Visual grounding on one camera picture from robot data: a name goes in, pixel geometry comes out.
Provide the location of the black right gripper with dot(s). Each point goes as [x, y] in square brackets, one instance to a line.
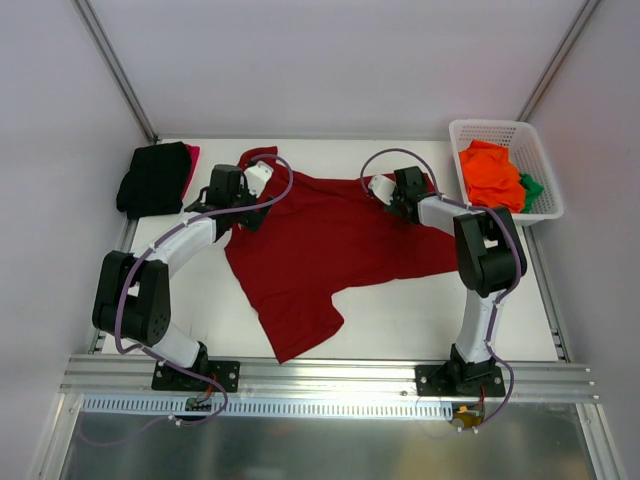
[397, 206]

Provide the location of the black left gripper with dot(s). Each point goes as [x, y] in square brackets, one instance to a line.
[255, 216]

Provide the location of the dark red t shirt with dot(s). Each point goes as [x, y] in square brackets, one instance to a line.
[323, 237]

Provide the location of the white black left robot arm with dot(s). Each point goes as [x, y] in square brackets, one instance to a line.
[133, 294]

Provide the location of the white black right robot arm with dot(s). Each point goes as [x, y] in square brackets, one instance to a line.
[490, 257]

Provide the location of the folded pink t shirt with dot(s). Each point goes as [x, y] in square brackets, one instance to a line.
[194, 155]

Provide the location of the folded black t shirt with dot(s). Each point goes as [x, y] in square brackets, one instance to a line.
[155, 182]

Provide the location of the orange t shirt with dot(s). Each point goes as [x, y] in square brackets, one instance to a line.
[491, 180]

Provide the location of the white plastic basket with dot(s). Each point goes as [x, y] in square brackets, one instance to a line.
[526, 153]

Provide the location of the green t shirt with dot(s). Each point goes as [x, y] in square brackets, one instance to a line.
[532, 190]

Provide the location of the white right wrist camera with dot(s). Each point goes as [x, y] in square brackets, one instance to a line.
[382, 188]

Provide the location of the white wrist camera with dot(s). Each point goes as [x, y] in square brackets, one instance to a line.
[257, 177]
[382, 188]

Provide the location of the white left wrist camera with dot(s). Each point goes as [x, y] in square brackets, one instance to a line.
[257, 177]

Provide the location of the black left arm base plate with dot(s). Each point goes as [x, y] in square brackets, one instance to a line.
[225, 373]

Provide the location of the aluminium left corner post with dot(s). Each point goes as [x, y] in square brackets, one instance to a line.
[108, 54]

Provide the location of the aluminium corner post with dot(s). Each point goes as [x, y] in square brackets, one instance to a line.
[561, 54]
[108, 54]

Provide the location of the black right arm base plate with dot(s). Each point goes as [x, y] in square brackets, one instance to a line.
[436, 381]

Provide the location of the aluminium left table rail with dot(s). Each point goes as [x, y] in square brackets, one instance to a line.
[110, 280]

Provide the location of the aluminium table rail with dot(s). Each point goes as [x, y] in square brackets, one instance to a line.
[556, 326]
[110, 280]

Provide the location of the aluminium right table rail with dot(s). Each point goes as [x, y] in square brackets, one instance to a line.
[556, 326]

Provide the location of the aluminium front mounting rail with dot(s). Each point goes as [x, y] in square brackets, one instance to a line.
[557, 382]

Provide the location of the aluminium right corner post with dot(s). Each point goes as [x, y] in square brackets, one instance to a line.
[561, 54]

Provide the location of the white slotted cable duct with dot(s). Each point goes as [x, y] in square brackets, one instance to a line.
[279, 408]

